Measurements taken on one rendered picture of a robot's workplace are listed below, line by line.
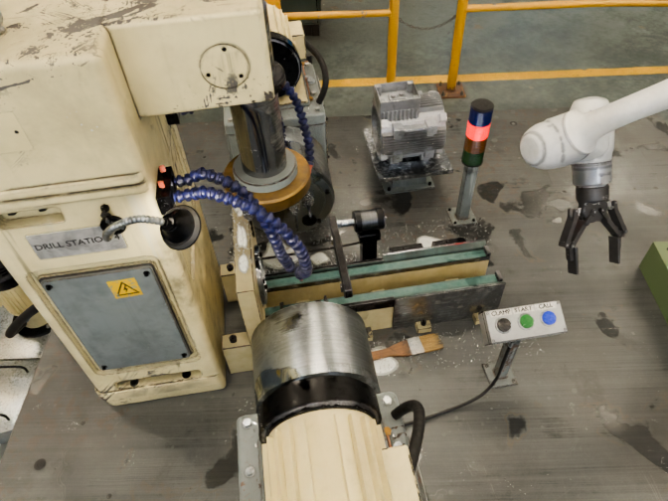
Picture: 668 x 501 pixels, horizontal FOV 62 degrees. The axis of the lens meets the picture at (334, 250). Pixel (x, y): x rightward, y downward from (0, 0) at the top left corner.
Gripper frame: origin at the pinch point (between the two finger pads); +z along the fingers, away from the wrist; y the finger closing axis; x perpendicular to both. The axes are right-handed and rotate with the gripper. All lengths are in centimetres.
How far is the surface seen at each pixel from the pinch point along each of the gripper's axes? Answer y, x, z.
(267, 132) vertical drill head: -81, -7, -43
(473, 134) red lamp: -17.5, 23.1, -35.6
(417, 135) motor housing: -24, 43, -37
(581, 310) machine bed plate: 1.4, 6.5, 14.8
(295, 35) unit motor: -56, 48, -69
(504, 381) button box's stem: -29.5, -0.1, 24.2
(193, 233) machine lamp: -99, -23, -30
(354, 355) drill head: -73, -14, 1
